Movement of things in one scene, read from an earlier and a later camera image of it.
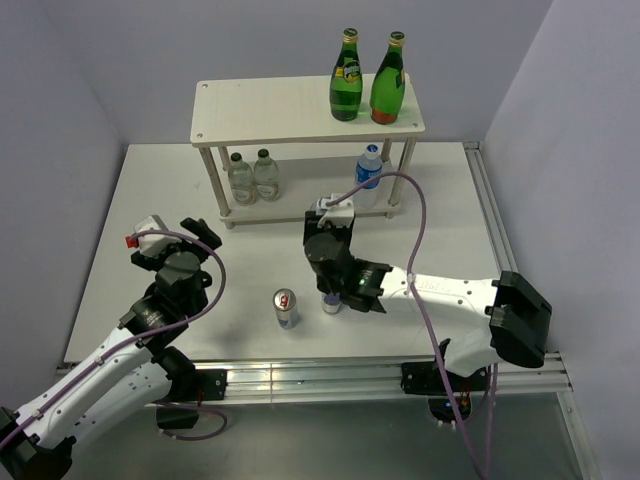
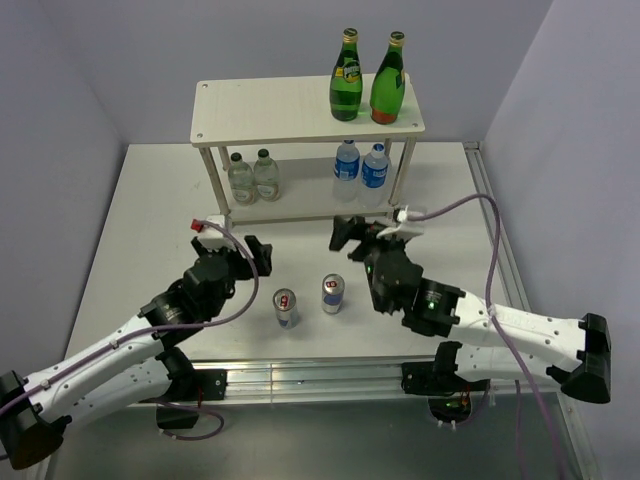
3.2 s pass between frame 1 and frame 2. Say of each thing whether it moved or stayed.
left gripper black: moved
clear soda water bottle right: stayed
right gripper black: moved
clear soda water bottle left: stayed
